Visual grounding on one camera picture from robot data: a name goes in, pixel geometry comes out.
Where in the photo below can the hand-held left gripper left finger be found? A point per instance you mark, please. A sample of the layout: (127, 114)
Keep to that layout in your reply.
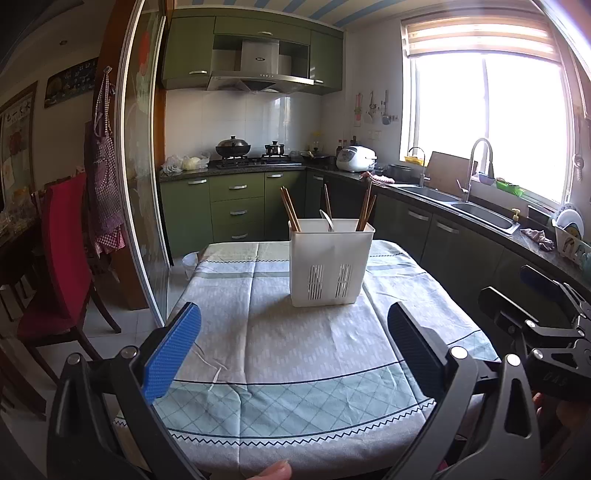
(171, 350)

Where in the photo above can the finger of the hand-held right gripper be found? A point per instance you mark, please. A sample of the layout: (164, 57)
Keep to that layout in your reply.
(535, 279)
(503, 309)

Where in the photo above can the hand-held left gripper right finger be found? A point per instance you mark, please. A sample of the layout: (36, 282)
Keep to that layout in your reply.
(415, 350)

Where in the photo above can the white plastic utensil holder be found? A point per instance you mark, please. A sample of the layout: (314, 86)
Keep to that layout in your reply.
(330, 267)

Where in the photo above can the metal spoon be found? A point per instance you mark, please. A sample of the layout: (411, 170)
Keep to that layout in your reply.
(327, 220)

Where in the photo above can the person's right hand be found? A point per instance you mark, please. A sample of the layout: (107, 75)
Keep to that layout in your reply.
(539, 404)

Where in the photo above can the person's left hand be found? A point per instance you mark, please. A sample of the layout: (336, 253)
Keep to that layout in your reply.
(276, 471)

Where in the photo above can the crumpled grey rag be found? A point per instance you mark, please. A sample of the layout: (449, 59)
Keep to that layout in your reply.
(538, 237)

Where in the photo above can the white plate in rack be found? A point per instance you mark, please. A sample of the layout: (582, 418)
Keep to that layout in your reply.
(570, 230)

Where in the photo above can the brass pump dispenser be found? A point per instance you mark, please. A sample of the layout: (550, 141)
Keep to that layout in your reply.
(515, 215)

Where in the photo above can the steel double sink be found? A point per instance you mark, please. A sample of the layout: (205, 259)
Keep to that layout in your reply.
(485, 214)

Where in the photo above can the white plastic bucket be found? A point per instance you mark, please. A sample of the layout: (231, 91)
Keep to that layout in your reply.
(190, 265)

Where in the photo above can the green plastic container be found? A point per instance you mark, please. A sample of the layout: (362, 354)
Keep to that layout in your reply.
(510, 188)

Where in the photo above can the patterned tablecloth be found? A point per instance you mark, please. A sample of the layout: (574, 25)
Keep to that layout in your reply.
(300, 350)

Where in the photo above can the red covered chair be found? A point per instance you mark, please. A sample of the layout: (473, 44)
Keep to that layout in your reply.
(64, 258)

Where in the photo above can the wooden cutting board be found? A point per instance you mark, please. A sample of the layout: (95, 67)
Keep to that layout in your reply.
(445, 170)

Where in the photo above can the steel kitchen faucet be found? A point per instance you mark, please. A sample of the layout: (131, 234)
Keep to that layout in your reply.
(480, 143)

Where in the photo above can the small steel tap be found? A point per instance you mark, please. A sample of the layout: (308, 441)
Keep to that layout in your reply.
(424, 180)

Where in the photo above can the kitchen window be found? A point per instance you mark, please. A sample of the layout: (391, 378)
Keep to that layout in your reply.
(485, 129)

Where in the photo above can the green lower cabinets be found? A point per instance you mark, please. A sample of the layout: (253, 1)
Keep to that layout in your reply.
(235, 203)

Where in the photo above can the green cabinets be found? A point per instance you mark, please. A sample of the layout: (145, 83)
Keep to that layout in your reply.
(235, 203)
(189, 50)

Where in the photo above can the yellow basket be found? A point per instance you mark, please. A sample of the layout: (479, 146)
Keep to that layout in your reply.
(415, 159)

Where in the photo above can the black cooking pot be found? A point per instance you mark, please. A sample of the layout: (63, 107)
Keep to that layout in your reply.
(399, 172)

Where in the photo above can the pink cloth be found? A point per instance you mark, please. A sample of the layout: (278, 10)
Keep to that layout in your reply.
(378, 178)

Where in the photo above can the checkered apron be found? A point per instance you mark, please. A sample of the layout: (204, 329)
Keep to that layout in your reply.
(106, 184)

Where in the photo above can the clear plastic bag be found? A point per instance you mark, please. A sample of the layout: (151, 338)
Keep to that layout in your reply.
(171, 165)

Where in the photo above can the sliding glass door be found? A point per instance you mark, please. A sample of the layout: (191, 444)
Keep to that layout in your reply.
(143, 161)

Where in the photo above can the white rice cooker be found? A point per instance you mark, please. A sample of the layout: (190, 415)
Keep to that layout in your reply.
(355, 158)

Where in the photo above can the black gas stove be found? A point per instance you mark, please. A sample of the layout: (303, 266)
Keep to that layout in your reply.
(258, 160)

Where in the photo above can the black wok with lid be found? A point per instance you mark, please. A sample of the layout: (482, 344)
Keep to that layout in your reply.
(233, 146)

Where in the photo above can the dark sauce bottles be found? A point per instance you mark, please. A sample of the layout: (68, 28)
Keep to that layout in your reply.
(346, 145)

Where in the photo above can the black frying pan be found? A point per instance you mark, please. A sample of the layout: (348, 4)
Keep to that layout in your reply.
(317, 157)

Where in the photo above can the steel pot with lid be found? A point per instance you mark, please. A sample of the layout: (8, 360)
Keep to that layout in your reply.
(274, 148)

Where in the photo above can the hanging kitchen tools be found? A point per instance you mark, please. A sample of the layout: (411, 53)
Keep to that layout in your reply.
(376, 108)

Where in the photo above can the striped window blind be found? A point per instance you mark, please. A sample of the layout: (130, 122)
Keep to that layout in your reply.
(480, 34)

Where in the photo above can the steel range hood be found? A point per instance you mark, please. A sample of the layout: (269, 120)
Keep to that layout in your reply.
(258, 69)

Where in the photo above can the green upper cabinets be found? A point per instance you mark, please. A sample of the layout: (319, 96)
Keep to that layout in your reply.
(189, 50)

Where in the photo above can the wall poster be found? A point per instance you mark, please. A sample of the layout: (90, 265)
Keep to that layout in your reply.
(16, 147)

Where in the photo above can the dark wall picture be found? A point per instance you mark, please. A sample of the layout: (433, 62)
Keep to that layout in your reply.
(71, 83)

